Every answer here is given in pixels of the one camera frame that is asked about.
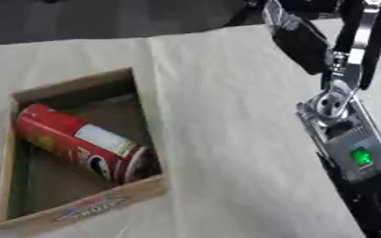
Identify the red cylindrical snack can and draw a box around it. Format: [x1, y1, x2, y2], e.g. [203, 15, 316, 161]
[13, 103, 164, 187]

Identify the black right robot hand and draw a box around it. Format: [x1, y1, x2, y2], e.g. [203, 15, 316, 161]
[260, 0, 381, 91]

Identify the tan cardboard box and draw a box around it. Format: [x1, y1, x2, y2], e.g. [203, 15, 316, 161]
[0, 66, 170, 232]

